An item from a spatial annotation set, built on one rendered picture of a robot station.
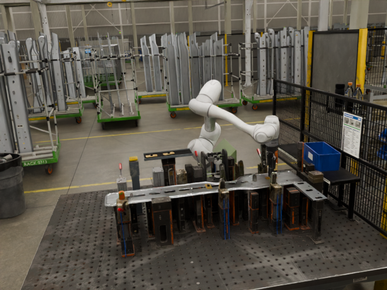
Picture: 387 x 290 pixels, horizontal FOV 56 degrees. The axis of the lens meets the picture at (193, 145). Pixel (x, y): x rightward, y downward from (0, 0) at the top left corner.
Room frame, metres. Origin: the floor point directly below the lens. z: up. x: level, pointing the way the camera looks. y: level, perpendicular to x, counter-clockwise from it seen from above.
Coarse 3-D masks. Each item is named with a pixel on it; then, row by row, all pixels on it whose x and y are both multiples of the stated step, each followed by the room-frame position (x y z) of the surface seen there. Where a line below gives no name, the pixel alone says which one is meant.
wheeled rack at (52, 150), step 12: (36, 60) 6.28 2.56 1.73; (0, 72) 5.65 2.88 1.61; (12, 72) 5.60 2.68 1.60; (24, 72) 5.64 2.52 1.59; (48, 72) 6.32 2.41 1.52; (36, 108) 6.23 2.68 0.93; (12, 120) 6.10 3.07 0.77; (48, 120) 5.42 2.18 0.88; (48, 132) 6.24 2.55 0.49; (48, 144) 6.20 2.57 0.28; (60, 144) 6.33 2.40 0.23; (24, 156) 5.58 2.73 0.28; (36, 156) 5.44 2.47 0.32; (48, 156) 5.49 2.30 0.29; (48, 168) 5.41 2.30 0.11
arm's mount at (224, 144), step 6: (222, 144) 3.22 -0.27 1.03; (228, 144) 3.13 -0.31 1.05; (216, 150) 3.23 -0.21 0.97; (228, 150) 3.04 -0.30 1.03; (234, 150) 2.95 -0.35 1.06; (228, 156) 2.95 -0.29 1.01; (234, 156) 2.93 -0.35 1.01; (234, 162) 2.93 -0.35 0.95; (234, 168) 2.93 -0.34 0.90; (234, 174) 2.93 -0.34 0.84
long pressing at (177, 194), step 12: (240, 180) 2.42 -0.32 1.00; (264, 180) 2.40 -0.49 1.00; (276, 180) 2.38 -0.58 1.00; (288, 180) 2.37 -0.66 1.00; (300, 180) 2.36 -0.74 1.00; (132, 192) 2.30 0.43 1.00; (144, 192) 2.29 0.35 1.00; (156, 192) 2.28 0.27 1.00; (180, 192) 2.26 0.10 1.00; (192, 192) 2.25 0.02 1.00; (204, 192) 2.25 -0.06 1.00; (216, 192) 2.25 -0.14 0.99; (108, 204) 2.13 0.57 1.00
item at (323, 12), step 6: (324, 0) 8.78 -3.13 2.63; (324, 6) 8.78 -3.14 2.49; (318, 12) 8.89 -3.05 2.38; (324, 12) 8.78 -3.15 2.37; (318, 18) 8.88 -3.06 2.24; (324, 18) 8.78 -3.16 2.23; (318, 24) 8.89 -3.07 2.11; (324, 24) 8.78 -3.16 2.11; (318, 30) 8.89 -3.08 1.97; (324, 30) 8.79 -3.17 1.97
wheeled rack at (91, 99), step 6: (24, 54) 10.58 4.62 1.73; (66, 60) 11.13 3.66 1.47; (72, 60) 11.05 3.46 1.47; (78, 60) 11.22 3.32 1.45; (96, 78) 11.05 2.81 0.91; (30, 84) 10.58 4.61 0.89; (96, 84) 11.01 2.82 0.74; (96, 90) 11.86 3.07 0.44; (90, 96) 11.51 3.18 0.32; (42, 102) 10.73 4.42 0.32; (66, 102) 10.78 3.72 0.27; (72, 102) 10.81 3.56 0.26; (84, 102) 10.89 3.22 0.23; (90, 102) 10.94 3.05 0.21
